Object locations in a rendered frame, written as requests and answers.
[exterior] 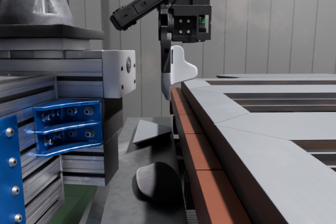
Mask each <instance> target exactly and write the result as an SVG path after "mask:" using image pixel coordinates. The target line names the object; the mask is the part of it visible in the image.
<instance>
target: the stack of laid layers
mask: <svg viewBox="0 0 336 224"><path fill-rule="evenodd" d="M206 82H207V83H209V84H210V85H212V86H250V85H336V80H237V81H206ZM181 91H182V93H183V95H184V97H185V99H186V101H187V102H188V104H189V106H190V108H191V110H192V112H193V114H194V116H195V117H196V119H197V121H198V123H199V125H200V127H201V129H202V131H203V132H204V134H205V136H206V138H207V140H208V142H209V144H210V146H211V148H212V149H213V151H214V153H215V155H216V157H217V159H218V161H219V163H220V164H221V166H222V168H223V170H224V172H225V174H226V176H227V178H228V179H229V181H230V183H231V185H232V187H233V189H234V191H235V193H236V194H237V196H238V198H239V200H240V202H241V204H242V206H243V208H244V209H245V211H246V213H247V215H248V217H249V219H250V221H251V223H252V224H288V223H287V222H286V220H285V219H284V218H283V216H282V215H281V214H280V212H279V211H278V210H277V208H276V207H275V206H274V204H273V203H272V201H271V200H270V199H269V197H268V196H267V195H266V193H265V192H264V191H263V189H262V188H261V187H260V185H259V184H258V182H257V181H256V180H255V178H254V177H253V176H252V174H251V173H250V172H249V170H248V169H247V167H246V166H245V165H244V163H243V162H242V161H241V159H240V158H239V157H238V155H237V154H236V153H235V151H234V150H233V148H232V147H231V146H230V144H229V143H228V142H227V140H226V139H225V138H224V136H223V135H222V134H221V132H220V131H219V129H218V128H217V127H216V126H215V125H214V123H213V121H212V120H211V118H210V117H209V116H208V114H207V113H206V112H205V110H204V109H203V108H202V106H201V105H200V104H199V102H198V101H197V100H196V98H195V97H194V96H193V94H192V93H191V91H190V90H189V89H188V87H187V86H186V85H185V83H184V82H181ZM224 94H225V95H226V96H227V97H229V98H230V99H232V100H233V101H235V102H236V103H238V104H239V105H240V106H242V107H243V108H245V109H246V110H248V111H249V112H336V93H224ZM291 141H292V142H293V143H295V144H296V145H298V146H299V147H301V148H302V149H303V150H305V151H306V152H308V153H309V154H311V155H312V156H314V157H315V158H316V159H318V160H319V161H321V162H322V163H324V164H325V165H326V166H328V167H329V168H331V169H332V170H334V171H335V172H336V140H291Z"/></svg>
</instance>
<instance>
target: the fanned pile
mask: <svg viewBox="0 0 336 224"><path fill-rule="evenodd" d="M170 134H172V130H171V127H169V126H165V125H161V124H157V123H153V122H149V121H145V120H141V119H140V120H139V123H138V126H137V129H136V133H135V136H134V139H133V142H132V144H135V145H137V144H140V143H144V142H147V141H150V140H154V139H157V138H160V137H163V136H167V135H170Z"/></svg>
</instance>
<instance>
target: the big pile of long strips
mask: <svg viewBox="0 0 336 224"><path fill-rule="evenodd" d="M216 77H218V79H259V78H336V74H327V73H313V74H223V75H217V76H216Z"/></svg>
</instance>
